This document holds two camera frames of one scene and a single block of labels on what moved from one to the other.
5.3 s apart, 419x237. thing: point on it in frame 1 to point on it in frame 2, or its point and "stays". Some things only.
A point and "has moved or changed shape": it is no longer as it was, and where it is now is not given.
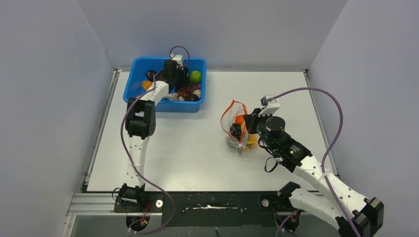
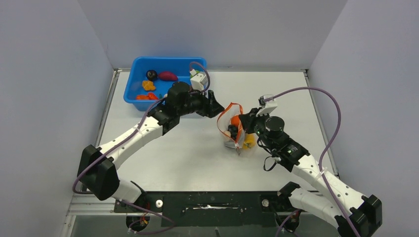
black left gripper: (185, 81) to (210, 107)
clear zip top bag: (234, 126) stays
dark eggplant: (149, 75) stays
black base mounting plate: (222, 209) stays
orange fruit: (239, 118) has moved or changed shape
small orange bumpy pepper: (146, 84) stays
